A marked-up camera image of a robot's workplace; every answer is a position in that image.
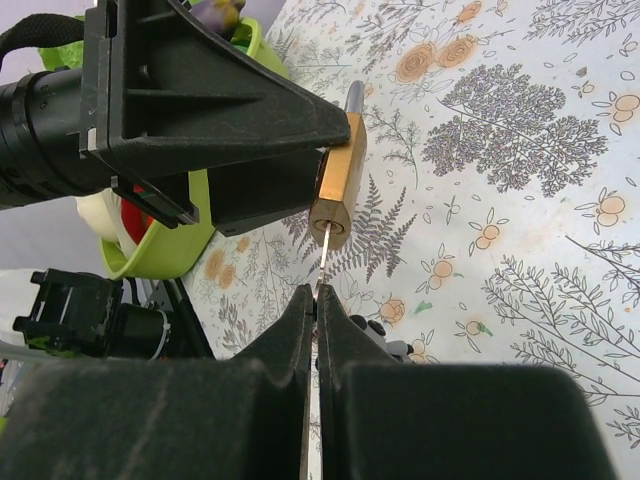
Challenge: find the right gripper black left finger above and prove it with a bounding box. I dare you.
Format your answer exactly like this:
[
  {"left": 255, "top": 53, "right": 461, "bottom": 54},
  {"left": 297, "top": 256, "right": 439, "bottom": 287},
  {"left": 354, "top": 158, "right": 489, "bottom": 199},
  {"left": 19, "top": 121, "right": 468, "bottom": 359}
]
[{"left": 1, "top": 285, "right": 315, "bottom": 479}]

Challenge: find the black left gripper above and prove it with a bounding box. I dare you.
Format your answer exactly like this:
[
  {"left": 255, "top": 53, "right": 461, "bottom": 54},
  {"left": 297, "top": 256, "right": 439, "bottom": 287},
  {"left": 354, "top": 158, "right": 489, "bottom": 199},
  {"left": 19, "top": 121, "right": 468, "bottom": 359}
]
[{"left": 79, "top": 1, "right": 350, "bottom": 228}]

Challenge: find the floral patterned table mat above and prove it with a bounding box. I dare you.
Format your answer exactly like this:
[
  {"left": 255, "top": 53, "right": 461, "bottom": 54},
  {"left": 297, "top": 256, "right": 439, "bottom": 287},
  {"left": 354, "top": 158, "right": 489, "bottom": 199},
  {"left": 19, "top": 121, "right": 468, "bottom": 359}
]
[{"left": 182, "top": 0, "right": 640, "bottom": 480}]

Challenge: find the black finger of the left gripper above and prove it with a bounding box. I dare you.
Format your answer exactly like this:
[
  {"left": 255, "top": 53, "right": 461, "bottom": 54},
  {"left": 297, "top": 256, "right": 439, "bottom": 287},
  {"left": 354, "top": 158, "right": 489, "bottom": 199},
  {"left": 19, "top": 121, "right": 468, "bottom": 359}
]
[{"left": 207, "top": 149, "right": 320, "bottom": 236}]

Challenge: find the small brass padlock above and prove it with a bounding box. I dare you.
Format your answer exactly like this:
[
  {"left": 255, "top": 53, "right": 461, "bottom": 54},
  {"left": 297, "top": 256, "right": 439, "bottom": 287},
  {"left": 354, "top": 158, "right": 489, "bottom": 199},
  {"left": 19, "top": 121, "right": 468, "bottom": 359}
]
[{"left": 308, "top": 81, "right": 368, "bottom": 250}]

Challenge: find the silver key with ring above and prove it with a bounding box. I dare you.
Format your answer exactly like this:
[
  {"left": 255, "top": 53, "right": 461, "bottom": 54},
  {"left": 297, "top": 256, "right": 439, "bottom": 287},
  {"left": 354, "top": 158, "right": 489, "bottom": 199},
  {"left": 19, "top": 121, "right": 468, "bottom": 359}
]
[{"left": 313, "top": 221, "right": 333, "bottom": 301}]

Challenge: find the green plastic vegetable tray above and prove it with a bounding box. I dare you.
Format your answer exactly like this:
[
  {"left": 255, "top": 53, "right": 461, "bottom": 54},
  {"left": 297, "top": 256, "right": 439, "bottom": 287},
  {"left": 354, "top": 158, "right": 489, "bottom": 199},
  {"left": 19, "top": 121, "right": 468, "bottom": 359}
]
[{"left": 37, "top": 17, "right": 291, "bottom": 281}]

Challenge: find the panda figure keychain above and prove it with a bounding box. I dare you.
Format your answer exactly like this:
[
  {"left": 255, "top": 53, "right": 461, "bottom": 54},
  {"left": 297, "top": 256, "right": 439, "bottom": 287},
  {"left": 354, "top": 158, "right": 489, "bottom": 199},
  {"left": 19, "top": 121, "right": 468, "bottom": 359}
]
[{"left": 350, "top": 315, "right": 414, "bottom": 364}]

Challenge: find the purple toy eggplant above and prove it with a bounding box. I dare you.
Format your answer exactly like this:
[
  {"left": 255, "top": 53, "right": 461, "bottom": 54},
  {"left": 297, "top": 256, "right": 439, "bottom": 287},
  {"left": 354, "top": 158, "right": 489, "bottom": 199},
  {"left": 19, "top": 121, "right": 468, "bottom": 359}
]
[{"left": 190, "top": 0, "right": 246, "bottom": 31}]

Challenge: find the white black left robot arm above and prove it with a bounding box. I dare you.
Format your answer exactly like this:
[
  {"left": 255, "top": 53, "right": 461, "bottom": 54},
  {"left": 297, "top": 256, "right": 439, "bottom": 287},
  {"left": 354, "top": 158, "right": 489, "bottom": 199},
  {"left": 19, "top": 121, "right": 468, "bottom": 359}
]
[{"left": 1, "top": 1, "right": 354, "bottom": 279}]

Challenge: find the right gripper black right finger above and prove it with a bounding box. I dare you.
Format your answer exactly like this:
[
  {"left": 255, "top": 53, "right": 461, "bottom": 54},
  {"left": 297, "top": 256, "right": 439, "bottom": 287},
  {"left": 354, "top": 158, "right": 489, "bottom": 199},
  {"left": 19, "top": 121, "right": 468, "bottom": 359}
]
[{"left": 316, "top": 285, "right": 616, "bottom": 479}]

